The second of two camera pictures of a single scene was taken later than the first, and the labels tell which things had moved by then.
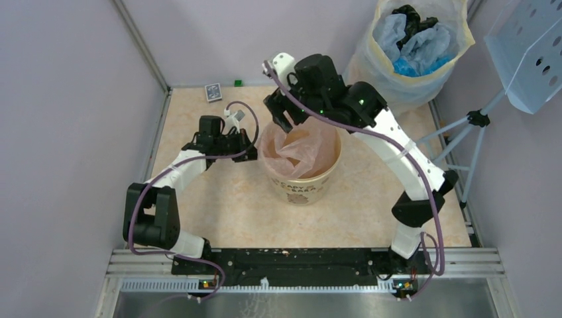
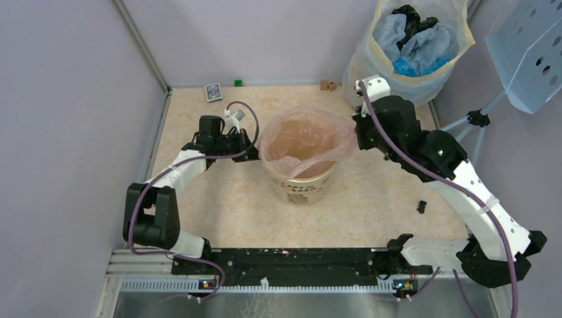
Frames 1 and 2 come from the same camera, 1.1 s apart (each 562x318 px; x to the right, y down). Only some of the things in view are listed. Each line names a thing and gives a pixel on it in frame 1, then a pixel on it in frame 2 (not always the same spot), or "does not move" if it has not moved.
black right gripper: x=277 y=107 → x=360 y=123
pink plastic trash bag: x=310 y=150 does not move
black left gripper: x=242 y=140 does not move
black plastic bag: x=413 y=24 does not move
